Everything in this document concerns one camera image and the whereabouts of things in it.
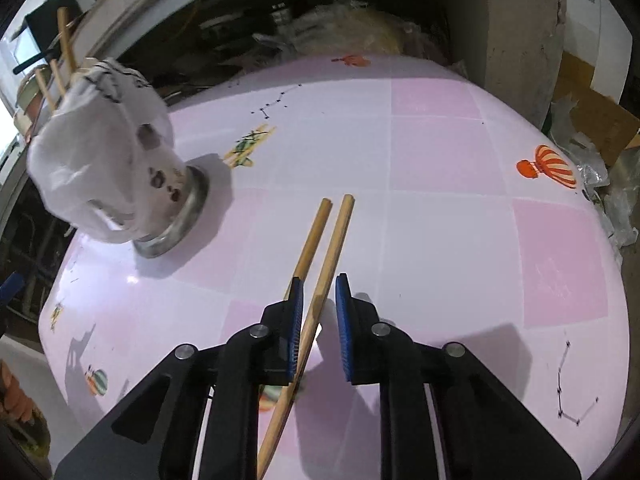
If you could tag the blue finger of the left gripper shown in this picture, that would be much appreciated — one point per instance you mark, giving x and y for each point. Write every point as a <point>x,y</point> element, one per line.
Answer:
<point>11,287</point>

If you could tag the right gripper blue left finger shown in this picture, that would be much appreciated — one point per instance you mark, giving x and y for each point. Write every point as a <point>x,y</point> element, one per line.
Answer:
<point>196,413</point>

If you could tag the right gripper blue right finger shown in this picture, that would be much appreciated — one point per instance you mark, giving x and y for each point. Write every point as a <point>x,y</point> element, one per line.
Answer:
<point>444,415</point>

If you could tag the wooden chopstick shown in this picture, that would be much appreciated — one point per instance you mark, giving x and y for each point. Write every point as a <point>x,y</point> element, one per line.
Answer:
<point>312,240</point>
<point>57,77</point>
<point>64,37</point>
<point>285,403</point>

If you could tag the wooden chopstick holder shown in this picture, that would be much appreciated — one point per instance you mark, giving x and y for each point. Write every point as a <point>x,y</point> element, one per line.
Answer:
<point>43,86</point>

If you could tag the person's left hand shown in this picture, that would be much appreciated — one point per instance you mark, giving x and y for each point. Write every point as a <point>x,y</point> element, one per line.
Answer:
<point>15,403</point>

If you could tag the metal utensil holder cup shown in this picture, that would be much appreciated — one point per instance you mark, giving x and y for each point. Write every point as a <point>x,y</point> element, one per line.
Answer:
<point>174,195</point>

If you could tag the white plastic bag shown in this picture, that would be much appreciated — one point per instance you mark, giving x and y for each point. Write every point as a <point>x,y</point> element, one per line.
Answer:
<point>88,162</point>

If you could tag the green brown ceramic pot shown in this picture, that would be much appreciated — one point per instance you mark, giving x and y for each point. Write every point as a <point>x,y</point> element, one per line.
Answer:
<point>28,102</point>

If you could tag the plastic bags on floor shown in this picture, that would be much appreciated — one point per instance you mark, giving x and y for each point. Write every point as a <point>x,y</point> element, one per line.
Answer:
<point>615,191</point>

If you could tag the cardboard box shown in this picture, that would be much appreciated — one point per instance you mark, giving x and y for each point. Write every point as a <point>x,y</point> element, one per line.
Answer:
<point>605,123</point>

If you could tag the yellow item in plastic bag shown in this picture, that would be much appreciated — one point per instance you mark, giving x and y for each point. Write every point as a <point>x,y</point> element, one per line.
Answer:
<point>352,27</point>

